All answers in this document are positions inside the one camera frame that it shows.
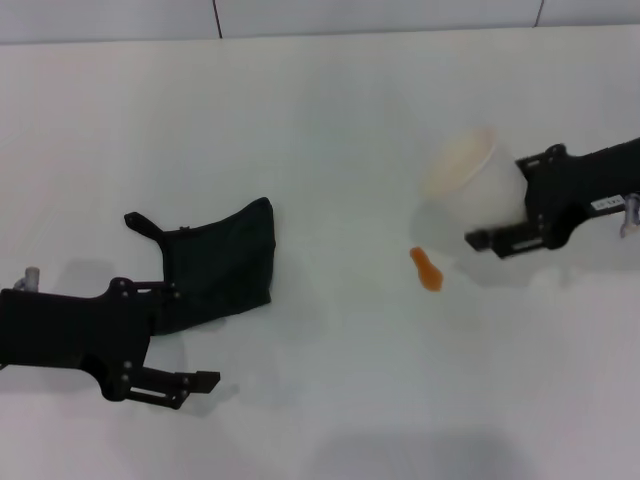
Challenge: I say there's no dark cloth rag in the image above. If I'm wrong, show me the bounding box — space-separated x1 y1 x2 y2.
123 196 279 337

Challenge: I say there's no right gripper cable with plug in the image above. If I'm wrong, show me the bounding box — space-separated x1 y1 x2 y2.
618 192 640 240

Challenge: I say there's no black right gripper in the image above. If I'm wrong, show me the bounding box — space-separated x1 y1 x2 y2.
463 136 640 260

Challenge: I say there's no orange-brown liquid stain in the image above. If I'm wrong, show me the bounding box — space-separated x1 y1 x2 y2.
409 246 446 293

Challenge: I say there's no white paper cup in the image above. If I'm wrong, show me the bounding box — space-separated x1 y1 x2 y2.
419 125 529 227

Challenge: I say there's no left gripper cable with plugs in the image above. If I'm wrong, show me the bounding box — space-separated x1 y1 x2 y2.
13 266 42 292

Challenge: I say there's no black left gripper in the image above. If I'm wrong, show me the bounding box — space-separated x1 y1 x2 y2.
0 277 222 411

